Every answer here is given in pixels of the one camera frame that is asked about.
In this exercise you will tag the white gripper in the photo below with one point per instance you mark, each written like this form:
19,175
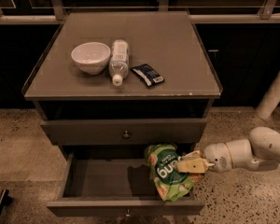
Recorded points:
215,157

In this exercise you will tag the green rice chip bag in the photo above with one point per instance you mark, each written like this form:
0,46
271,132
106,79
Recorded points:
170,184

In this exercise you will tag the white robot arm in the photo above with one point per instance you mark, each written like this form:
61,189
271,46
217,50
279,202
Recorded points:
259,152

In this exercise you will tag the closed top drawer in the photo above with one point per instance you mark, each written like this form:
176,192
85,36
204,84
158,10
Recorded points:
85,132

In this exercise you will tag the open middle drawer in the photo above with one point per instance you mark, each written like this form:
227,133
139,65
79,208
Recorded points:
111,182

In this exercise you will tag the grey drawer cabinet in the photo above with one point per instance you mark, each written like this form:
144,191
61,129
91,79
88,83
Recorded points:
167,41

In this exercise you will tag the dark blue snack packet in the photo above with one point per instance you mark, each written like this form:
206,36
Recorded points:
150,76

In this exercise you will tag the clear plastic water bottle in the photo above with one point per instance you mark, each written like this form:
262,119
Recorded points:
119,62

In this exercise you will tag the white ceramic bowl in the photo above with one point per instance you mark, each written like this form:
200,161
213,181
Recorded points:
92,57

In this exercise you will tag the dark object at floor corner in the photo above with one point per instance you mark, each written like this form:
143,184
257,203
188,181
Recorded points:
5,199

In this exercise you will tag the white diagonal post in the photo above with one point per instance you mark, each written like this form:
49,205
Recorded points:
270,100

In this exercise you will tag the metal railing frame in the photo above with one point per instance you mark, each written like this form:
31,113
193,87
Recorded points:
200,11

